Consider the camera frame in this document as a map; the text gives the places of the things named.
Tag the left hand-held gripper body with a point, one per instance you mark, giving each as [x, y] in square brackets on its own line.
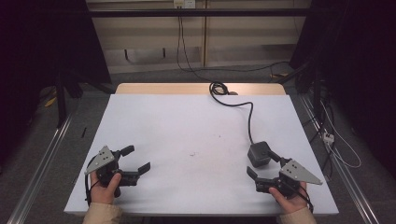
[102, 158]

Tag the black horizontal metal bar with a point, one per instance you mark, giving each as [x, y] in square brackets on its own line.
[199, 12]

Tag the black curtain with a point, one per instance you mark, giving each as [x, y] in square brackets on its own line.
[40, 46]
[358, 62]

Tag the person's left hand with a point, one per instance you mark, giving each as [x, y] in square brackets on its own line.
[104, 193]

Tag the aluminium floor rail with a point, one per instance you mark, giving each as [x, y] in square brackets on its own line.
[348, 177]
[40, 171]

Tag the black cube power adapter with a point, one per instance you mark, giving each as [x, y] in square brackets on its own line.
[259, 154]

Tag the black metal stand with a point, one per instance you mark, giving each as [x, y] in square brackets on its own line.
[61, 102]
[317, 96]

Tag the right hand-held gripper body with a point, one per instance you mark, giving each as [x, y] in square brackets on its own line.
[295, 172]

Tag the white wall socket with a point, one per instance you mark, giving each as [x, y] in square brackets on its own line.
[184, 3]

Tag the person's right hand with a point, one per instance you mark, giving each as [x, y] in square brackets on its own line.
[292, 203]

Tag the small black stick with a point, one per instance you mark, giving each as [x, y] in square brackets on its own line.
[83, 132]

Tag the beige wooden wall cabinet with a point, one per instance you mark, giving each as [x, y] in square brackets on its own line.
[243, 34]

